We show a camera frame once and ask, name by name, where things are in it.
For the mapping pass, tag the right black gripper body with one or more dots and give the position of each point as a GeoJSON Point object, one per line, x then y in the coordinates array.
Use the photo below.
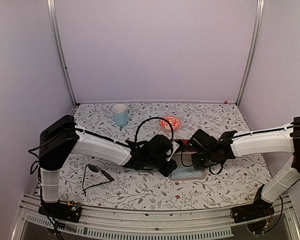
{"type": "Point", "coordinates": [206, 161]}

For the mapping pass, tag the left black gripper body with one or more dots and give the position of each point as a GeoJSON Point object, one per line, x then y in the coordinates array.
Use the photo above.
{"type": "Point", "coordinates": [165, 171]}

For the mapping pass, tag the pink translucent plastic cup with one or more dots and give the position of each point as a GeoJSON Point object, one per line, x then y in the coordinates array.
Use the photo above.
{"type": "Point", "coordinates": [197, 175]}

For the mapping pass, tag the blue cleaning cloth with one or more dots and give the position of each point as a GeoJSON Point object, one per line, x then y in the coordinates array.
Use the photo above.
{"type": "Point", "coordinates": [182, 173]}

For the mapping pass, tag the brown striped glasses case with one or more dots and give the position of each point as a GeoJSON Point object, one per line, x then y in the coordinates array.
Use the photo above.
{"type": "Point", "coordinates": [186, 147]}

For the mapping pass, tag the black sunglasses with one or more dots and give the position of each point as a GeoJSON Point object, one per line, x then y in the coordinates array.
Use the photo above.
{"type": "Point", "coordinates": [91, 173]}

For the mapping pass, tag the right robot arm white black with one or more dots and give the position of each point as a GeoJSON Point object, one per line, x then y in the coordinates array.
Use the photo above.
{"type": "Point", "coordinates": [210, 151]}

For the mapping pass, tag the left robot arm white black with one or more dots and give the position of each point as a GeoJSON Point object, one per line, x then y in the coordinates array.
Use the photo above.
{"type": "Point", "coordinates": [65, 137]}

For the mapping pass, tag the floral patterned table mat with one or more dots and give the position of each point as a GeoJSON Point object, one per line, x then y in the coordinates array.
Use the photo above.
{"type": "Point", "coordinates": [236, 184]}

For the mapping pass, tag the red patterned small bowl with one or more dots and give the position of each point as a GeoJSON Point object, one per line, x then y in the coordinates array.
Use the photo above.
{"type": "Point", "coordinates": [170, 120]}

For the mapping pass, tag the light blue paper cup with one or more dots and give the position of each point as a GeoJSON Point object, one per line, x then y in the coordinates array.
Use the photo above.
{"type": "Point", "coordinates": [120, 114]}

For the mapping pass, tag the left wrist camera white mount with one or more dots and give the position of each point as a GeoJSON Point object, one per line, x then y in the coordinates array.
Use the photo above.
{"type": "Point", "coordinates": [177, 145]}

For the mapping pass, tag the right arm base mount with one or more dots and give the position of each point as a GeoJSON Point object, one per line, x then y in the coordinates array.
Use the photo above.
{"type": "Point", "coordinates": [258, 209]}

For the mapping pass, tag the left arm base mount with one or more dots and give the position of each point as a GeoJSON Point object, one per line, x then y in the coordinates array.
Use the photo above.
{"type": "Point", "coordinates": [70, 211]}

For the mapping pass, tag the right aluminium frame post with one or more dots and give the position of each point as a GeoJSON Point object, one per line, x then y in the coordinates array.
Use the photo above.
{"type": "Point", "coordinates": [260, 4]}

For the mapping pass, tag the aluminium frame post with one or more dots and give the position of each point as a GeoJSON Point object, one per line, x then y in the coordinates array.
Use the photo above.
{"type": "Point", "coordinates": [51, 8]}
{"type": "Point", "coordinates": [260, 4]}

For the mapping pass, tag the left aluminium frame post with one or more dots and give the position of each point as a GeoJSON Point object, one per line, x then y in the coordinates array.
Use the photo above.
{"type": "Point", "coordinates": [51, 8]}

